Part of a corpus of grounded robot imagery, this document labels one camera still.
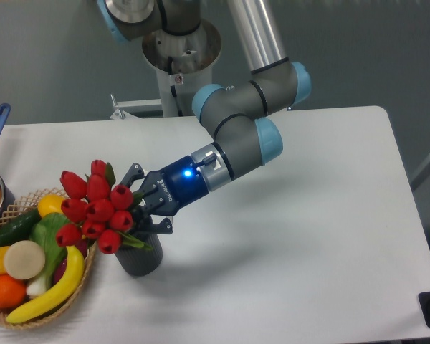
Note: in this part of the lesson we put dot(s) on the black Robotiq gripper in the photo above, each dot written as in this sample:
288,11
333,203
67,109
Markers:
165,192

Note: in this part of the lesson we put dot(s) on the red tulip bouquet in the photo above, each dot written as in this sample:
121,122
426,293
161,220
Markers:
98,209

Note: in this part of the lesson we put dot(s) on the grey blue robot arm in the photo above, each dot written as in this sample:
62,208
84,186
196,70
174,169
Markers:
236,118

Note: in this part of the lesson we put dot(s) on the dark grey ribbed vase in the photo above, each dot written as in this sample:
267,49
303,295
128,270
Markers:
141,261

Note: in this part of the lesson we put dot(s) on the dark red vegetable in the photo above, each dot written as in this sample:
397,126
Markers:
82,246

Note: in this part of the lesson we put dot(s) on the yellow banana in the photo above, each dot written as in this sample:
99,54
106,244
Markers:
54,296

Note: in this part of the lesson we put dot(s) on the green bok choy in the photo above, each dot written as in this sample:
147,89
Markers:
44,234

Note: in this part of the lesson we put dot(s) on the green cucumber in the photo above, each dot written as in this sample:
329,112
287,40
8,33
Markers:
19,228

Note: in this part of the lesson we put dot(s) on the woven wicker basket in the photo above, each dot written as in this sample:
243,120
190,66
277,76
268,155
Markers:
21,206

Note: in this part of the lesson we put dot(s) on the beige round disc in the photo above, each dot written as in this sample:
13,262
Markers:
24,260

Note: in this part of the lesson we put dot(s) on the orange fruit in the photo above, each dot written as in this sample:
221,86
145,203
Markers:
12,292

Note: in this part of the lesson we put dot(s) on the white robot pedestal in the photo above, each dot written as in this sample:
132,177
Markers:
183,65

